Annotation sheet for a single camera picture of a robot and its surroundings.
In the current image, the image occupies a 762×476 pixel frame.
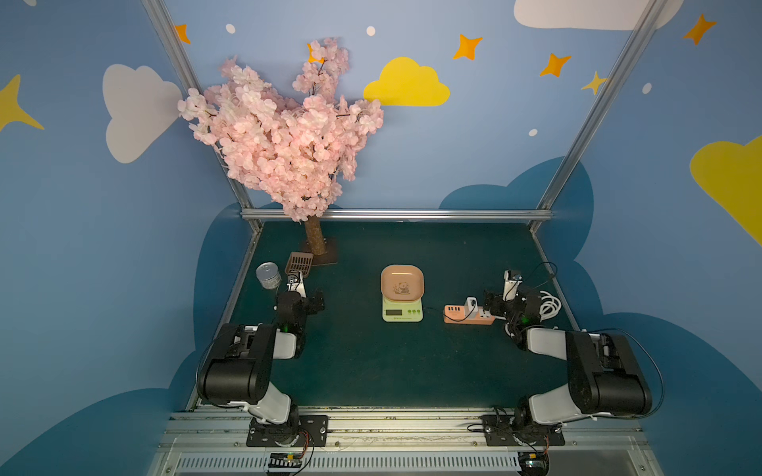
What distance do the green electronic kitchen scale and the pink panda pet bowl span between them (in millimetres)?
14

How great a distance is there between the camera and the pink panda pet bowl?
0.98 metres

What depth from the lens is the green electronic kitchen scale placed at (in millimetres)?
952

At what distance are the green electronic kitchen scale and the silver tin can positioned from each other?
1.25 feet

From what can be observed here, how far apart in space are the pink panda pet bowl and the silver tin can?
1.21 ft

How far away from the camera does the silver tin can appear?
1001 mm
